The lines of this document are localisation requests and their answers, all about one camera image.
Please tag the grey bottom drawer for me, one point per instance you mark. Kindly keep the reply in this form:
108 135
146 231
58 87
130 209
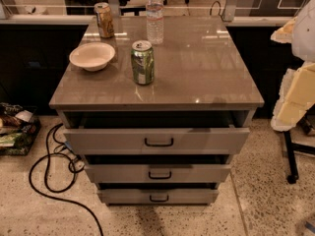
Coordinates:
161 194

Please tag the grey drawer cabinet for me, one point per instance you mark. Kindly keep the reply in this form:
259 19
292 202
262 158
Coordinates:
197 68

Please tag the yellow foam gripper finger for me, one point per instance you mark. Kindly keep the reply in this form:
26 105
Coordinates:
297 96

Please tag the grey top drawer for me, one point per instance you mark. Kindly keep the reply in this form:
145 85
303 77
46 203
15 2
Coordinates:
184 132

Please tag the black stand leg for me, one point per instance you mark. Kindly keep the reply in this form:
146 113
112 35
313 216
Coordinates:
291 148

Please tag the grey middle drawer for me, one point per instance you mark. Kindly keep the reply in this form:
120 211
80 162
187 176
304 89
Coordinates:
156 168

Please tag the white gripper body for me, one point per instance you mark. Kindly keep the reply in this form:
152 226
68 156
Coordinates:
304 36

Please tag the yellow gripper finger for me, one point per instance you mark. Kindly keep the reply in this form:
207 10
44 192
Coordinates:
284 34

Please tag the grey drawer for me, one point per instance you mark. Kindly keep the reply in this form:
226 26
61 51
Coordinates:
161 194
184 132
156 168

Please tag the clear plastic water bottle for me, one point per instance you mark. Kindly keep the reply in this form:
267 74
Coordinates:
154 12

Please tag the gold soda can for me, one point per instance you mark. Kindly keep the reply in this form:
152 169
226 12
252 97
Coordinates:
104 20

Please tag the white bowl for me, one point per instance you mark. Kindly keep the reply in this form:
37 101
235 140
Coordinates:
92 56

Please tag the green soda can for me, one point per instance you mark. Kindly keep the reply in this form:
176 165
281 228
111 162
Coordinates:
143 64

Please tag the basket of snack bags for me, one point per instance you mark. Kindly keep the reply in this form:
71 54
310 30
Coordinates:
19 126

